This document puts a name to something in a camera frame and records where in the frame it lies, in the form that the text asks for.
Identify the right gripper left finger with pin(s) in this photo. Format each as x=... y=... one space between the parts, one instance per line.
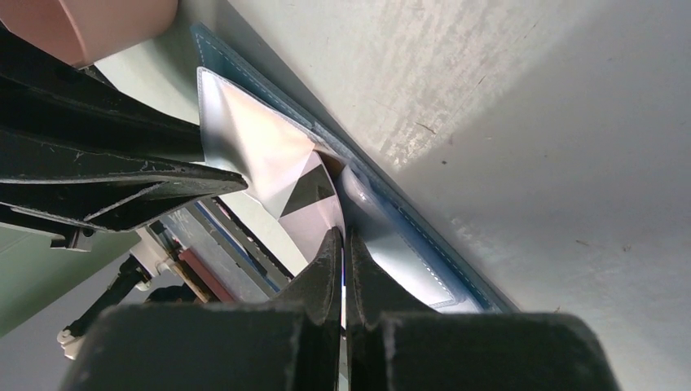
x=290 y=342

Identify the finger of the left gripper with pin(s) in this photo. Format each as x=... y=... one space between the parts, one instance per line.
x=44 y=96
x=52 y=187

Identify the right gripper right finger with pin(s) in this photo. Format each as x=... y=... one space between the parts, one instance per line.
x=396 y=342

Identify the pink oval tray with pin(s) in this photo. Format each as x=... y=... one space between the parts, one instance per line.
x=82 y=32

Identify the blue card holder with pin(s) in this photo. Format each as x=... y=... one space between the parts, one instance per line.
x=250 y=125

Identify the black credit card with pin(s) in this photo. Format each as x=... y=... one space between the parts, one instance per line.
x=312 y=209

